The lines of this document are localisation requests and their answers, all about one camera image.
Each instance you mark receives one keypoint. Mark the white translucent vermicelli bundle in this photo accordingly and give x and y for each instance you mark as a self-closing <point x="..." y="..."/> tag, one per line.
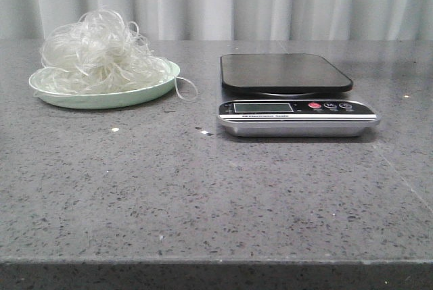
<point x="100" y="54"/>

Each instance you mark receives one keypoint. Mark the light green round plate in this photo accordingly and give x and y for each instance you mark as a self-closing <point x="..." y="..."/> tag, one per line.
<point x="105" y="101"/>

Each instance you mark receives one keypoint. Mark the grey pleated curtain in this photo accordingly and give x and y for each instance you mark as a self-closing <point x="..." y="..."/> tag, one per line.
<point x="264" y="20"/>

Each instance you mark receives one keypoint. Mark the black silver kitchen scale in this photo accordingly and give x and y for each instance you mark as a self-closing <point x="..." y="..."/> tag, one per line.
<point x="289" y="95"/>

